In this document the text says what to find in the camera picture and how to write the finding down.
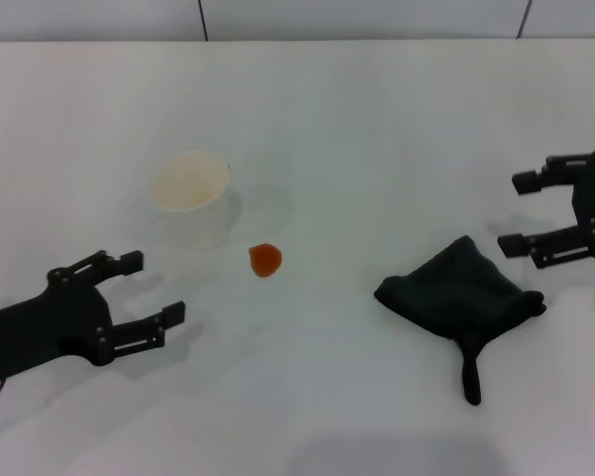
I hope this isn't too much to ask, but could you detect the white paper cup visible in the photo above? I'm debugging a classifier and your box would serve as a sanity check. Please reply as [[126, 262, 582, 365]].
[[147, 150, 232, 250]]

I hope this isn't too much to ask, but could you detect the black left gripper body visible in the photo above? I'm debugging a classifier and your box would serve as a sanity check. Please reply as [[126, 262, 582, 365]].
[[0, 269, 114, 388]]

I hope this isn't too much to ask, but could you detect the small orange ball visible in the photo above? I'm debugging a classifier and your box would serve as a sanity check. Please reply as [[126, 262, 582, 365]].
[[247, 242, 285, 280]]

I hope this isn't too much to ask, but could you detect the dark blue rag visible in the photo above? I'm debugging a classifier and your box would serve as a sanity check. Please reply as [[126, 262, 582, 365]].
[[374, 235, 547, 407]]

